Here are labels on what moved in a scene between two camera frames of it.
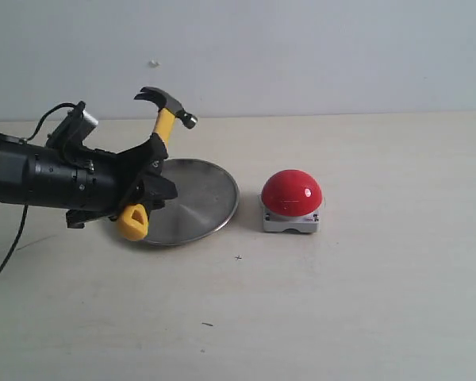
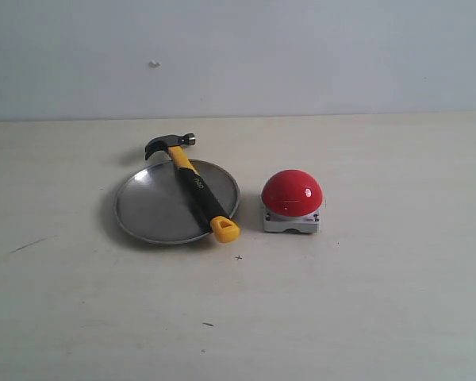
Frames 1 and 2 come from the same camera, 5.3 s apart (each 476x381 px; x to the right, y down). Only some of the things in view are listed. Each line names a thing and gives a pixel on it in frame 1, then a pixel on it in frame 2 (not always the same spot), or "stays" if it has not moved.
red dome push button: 291,200 stays
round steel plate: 207,198 stays
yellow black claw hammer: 132,223 -> 216,219
